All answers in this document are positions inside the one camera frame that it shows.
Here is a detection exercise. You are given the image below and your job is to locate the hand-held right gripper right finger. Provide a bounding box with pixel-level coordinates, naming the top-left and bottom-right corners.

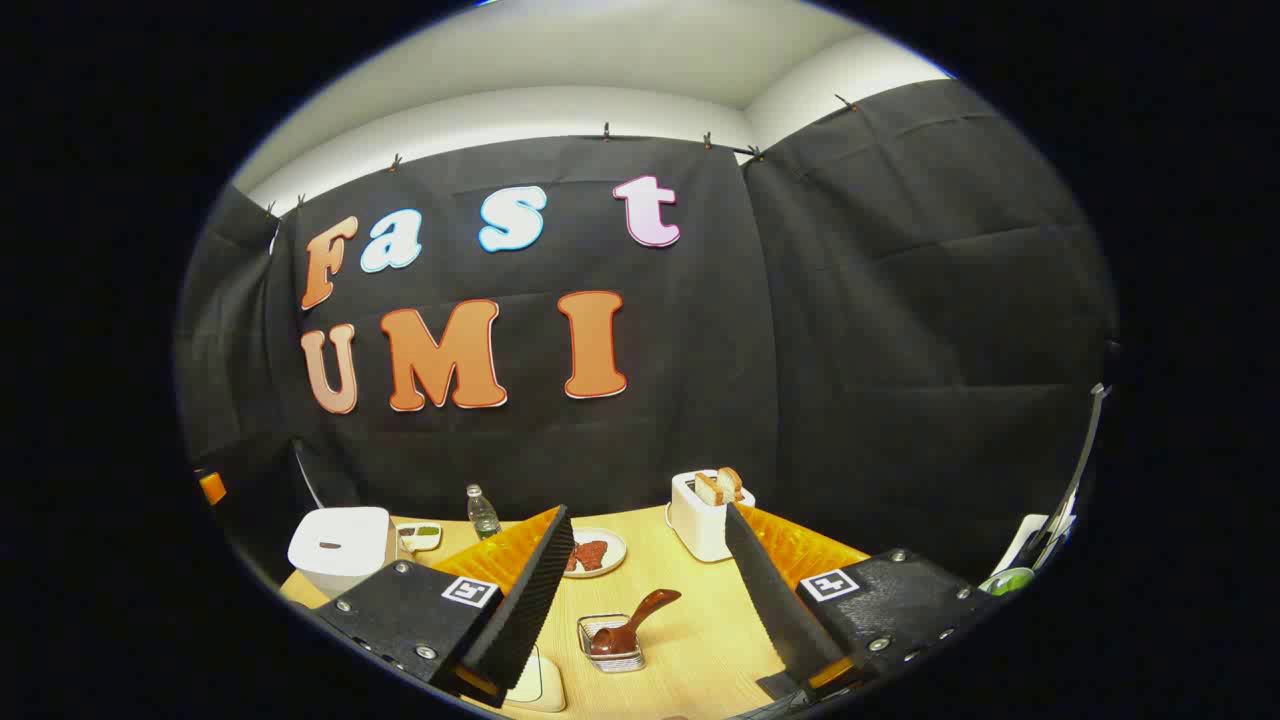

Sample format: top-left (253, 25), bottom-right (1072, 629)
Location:
top-left (724, 503), bottom-right (1001, 701)

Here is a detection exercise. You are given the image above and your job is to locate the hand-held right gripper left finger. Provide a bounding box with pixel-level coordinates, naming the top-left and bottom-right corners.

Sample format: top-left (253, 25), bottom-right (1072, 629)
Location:
top-left (310, 505), bottom-right (577, 709)

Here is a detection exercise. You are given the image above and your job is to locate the metal wire chopstick holder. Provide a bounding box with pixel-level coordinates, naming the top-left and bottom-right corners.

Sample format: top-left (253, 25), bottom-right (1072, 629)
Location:
top-left (577, 613), bottom-right (647, 674)

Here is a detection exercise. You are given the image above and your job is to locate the brown wooden spoon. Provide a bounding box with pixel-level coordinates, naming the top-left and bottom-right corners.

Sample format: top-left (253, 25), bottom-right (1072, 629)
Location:
top-left (589, 588), bottom-right (683, 658)

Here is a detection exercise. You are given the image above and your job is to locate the white rice cooker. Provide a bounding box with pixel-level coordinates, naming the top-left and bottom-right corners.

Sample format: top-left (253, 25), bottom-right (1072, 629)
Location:
top-left (287, 506), bottom-right (401, 601)

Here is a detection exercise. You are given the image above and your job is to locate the clear plastic water bottle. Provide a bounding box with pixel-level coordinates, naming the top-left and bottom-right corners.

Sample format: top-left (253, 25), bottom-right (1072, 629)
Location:
top-left (466, 484), bottom-right (502, 541)

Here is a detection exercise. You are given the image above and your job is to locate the white round plate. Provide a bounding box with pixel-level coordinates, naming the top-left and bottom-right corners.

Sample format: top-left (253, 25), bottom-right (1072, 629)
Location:
top-left (562, 527), bottom-right (628, 580)

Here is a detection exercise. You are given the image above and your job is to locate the white toaster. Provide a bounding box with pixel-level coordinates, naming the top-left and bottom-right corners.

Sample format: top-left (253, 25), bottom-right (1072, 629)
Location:
top-left (668, 470), bottom-right (757, 563)

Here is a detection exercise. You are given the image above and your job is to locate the black backdrop cloth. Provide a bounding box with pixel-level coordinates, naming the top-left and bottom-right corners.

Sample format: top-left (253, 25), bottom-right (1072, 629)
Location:
top-left (175, 78), bottom-right (1119, 601)

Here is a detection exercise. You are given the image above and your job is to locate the white flat object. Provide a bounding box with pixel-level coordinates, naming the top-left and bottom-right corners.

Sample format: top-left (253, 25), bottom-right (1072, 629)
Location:
top-left (990, 512), bottom-right (1077, 581)

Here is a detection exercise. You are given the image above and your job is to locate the grey metal bar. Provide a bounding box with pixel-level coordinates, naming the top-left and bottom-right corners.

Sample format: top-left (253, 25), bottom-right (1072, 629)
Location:
top-left (1058, 383), bottom-right (1109, 541)

